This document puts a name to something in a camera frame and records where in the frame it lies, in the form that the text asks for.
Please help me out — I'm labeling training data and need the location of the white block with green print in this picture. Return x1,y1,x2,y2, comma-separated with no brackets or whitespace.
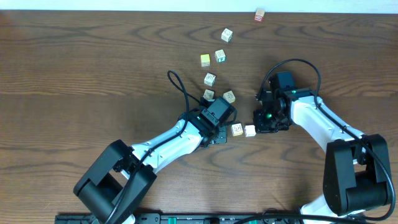
221,28,233,42

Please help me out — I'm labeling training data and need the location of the white block orange print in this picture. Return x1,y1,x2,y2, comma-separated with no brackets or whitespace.
231,123,244,136

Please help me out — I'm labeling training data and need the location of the white block red print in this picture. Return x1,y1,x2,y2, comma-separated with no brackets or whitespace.
244,125,256,137

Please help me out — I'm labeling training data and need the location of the pale yellow printed block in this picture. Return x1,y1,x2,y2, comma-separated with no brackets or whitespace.
203,90,215,100

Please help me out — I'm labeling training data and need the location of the white block yellow print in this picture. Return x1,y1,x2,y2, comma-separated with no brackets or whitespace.
223,91,236,103

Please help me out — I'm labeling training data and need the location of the red block at table edge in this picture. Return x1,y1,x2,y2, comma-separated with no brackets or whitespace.
254,8,266,22

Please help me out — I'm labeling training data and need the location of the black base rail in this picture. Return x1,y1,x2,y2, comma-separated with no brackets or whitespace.
54,212,368,224

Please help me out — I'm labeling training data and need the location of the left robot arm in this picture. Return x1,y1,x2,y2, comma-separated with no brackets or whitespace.
73,97,237,223

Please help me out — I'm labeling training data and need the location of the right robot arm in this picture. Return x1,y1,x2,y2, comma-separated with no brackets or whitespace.
253,72,392,217

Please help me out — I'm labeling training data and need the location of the white block teal side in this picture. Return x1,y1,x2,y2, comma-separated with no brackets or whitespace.
215,49,226,63

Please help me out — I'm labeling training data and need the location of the yellow wooden block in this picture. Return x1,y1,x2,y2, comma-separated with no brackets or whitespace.
200,54,210,67

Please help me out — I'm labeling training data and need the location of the white block with cross print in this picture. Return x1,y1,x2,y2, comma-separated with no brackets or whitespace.
204,73,216,86

